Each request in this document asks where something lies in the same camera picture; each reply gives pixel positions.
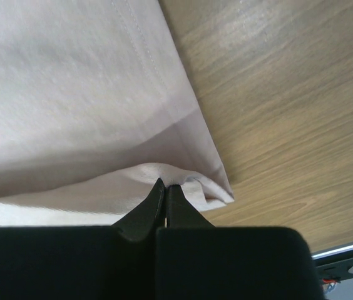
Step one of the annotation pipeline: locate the beige t shirt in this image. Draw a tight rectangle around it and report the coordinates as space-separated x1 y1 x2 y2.
0 1 233 226

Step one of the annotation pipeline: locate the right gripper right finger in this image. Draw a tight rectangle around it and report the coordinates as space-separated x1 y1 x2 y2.
155 186 324 299

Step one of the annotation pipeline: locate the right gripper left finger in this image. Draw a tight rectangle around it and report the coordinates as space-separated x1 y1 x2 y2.
0 180 166 299

